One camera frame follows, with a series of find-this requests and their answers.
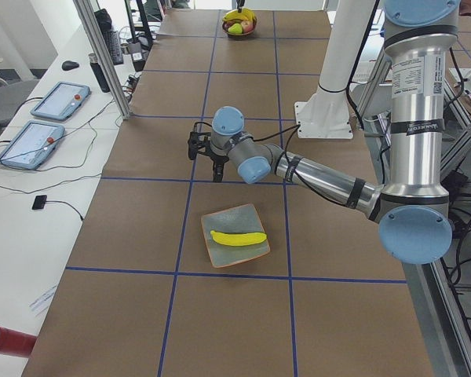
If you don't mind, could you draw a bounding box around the yellow banana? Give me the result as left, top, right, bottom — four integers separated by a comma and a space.
222, 8, 256, 22
210, 230, 267, 247

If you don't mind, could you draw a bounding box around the grey square plate orange rim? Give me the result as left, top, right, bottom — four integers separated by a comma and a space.
201, 203, 270, 268

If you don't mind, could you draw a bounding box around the brown wicker fruit basket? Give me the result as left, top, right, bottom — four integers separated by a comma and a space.
222, 20, 257, 37

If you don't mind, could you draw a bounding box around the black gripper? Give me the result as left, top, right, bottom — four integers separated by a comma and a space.
188, 122, 229, 182

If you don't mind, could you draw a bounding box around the red cylinder tube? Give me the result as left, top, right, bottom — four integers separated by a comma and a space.
0, 327, 37, 358

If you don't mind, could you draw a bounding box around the blue teach pendant near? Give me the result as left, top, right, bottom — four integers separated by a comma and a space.
0, 120, 65, 170

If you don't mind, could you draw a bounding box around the black keyboard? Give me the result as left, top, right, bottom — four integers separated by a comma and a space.
102, 30, 124, 65

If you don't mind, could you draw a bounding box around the grey metal frame post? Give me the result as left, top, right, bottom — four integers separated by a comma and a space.
73, 0, 131, 120

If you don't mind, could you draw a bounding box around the brown paper table cover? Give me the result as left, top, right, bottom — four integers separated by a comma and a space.
24, 10, 433, 376

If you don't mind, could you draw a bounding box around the blue teach pendant far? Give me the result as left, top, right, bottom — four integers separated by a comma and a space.
30, 82, 91, 121

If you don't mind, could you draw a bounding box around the pink apple upper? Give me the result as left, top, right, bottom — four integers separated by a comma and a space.
240, 20, 254, 34

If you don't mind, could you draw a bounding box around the green pear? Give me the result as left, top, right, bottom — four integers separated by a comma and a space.
227, 23, 243, 35

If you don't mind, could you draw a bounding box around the black computer mouse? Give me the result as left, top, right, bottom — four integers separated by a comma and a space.
61, 60, 79, 71

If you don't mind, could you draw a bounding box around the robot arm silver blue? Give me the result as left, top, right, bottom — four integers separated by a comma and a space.
188, 1, 459, 265

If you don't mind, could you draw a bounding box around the blue teach pendant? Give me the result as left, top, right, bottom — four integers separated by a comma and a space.
0, 120, 65, 170
30, 82, 91, 121

